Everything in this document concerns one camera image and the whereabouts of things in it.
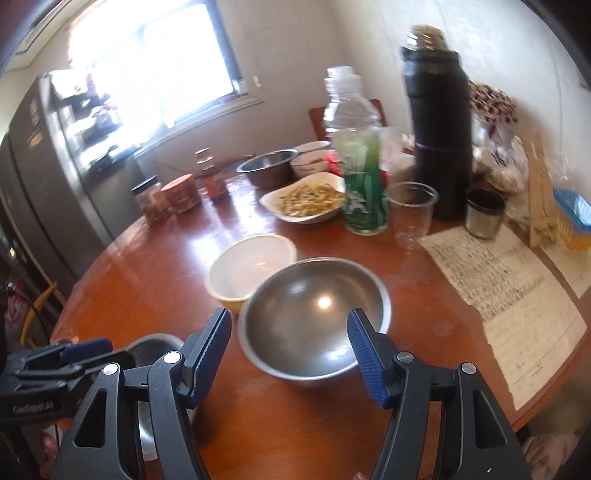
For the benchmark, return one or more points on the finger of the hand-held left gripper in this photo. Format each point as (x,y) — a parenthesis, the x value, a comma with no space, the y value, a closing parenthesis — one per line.
(115,360)
(87,347)

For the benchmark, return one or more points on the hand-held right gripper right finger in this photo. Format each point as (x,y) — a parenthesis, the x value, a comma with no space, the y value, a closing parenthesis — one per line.
(367,360)

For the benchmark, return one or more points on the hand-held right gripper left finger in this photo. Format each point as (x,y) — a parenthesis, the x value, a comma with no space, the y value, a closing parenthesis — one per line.
(210,355)

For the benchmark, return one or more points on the large steel bowl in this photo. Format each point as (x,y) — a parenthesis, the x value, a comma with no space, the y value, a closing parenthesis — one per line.
(152,348)

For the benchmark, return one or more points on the small steel bowl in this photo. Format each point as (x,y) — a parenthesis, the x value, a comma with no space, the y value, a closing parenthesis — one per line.
(300,323)

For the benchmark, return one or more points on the yellow bowl white inside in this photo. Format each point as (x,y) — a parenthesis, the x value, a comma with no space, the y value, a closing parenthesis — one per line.
(249,270)

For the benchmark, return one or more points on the yellow wooden chair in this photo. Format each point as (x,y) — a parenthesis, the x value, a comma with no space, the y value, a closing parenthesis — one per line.
(41,300)

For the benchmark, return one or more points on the clear plastic cup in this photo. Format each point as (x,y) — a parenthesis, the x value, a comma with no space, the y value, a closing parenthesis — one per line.
(411,217)

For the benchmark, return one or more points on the written paper sheet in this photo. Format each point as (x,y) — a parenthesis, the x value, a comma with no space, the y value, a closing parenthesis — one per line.
(508,295)

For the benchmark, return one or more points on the clear jar black lid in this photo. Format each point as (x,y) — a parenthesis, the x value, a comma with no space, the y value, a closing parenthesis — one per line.
(150,203)

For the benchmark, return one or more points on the red-lidded jar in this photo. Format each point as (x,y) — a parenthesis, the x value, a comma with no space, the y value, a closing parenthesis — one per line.
(182,194)

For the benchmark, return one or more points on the grey refrigerator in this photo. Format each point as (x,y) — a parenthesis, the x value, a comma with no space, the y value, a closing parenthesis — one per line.
(41,184)

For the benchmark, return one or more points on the white dish with food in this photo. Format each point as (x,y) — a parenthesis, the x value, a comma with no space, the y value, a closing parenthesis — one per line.
(304,201)

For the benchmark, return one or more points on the green label plastic bottle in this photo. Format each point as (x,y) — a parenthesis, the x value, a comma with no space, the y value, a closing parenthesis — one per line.
(362,184)

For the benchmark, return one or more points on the brown sauce bottle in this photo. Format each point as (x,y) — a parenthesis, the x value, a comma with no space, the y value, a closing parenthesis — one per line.
(211,177)

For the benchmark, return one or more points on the small steel cup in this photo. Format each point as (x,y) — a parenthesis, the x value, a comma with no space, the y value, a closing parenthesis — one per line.
(484,214)

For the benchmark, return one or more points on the medium steel bowl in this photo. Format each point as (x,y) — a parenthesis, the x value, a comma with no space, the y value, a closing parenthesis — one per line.
(268,168)

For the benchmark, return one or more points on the white printed bowl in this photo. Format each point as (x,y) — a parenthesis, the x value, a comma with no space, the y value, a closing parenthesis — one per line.
(316,166)

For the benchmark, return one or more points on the plain white bowl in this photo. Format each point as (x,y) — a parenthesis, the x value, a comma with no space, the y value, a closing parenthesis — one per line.
(311,146)

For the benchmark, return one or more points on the plain paper sheet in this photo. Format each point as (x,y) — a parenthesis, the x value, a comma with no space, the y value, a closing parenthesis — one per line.
(570,272)

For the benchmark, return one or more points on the clear plastic bag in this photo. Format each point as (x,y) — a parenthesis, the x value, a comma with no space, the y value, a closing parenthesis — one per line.
(503,166)

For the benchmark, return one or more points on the black thermos flask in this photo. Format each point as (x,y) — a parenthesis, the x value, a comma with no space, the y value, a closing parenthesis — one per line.
(436,129)

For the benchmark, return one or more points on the brown wooden chair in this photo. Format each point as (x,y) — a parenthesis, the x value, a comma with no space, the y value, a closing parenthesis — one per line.
(318,122)

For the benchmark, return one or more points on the wooden chopsticks pack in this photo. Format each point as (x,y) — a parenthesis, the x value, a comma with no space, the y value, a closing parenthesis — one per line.
(538,184)

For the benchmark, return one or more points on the bag of red dates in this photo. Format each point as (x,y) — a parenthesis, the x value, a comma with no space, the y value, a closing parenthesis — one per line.
(494,104)

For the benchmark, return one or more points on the window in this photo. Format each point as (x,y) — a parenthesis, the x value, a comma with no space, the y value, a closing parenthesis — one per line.
(152,60)

